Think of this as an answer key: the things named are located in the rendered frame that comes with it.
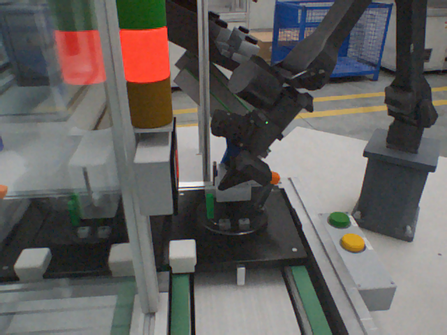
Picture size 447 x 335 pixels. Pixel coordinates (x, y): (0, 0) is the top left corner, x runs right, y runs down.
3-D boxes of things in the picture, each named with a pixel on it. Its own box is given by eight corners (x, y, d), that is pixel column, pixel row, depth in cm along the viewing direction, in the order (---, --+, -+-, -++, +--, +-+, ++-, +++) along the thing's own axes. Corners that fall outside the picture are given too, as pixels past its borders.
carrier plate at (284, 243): (277, 192, 86) (278, 184, 85) (307, 265, 65) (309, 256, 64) (173, 197, 84) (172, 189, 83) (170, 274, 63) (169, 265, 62)
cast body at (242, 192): (246, 188, 73) (248, 156, 69) (251, 200, 69) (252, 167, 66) (204, 190, 72) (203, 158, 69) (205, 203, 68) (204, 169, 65)
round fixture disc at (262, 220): (260, 197, 80) (260, 190, 79) (274, 240, 68) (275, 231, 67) (195, 201, 79) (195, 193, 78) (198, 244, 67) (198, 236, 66)
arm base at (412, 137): (420, 143, 83) (427, 118, 80) (417, 153, 79) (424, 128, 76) (388, 136, 87) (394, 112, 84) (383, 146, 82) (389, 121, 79)
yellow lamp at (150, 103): (173, 111, 44) (170, 70, 42) (172, 127, 40) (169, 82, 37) (130, 112, 44) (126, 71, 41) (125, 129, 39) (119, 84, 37)
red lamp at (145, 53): (170, 69, 42) (167, 23, 39) (169, 82, 37) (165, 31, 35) (126, 70, 41) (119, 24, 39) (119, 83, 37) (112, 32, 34)
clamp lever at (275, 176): (262, 204, 74) (279, 172, 70) (264, 209, 72) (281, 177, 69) (246, 199, 73) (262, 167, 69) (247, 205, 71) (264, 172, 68)
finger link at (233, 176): (255, 169, 66) (229, 152, 64) (260, 179, 63) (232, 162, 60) (232, 196, 68) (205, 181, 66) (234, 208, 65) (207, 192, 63)
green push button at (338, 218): (343, 218, 77) (345, 210, 76) (351, 230, 73) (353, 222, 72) (325, 219, 76) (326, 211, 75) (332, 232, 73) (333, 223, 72)
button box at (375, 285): (343, 232, 81) (348, 209, 78) (390, 310, 63) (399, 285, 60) (313, 234, 80) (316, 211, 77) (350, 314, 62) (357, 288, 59)
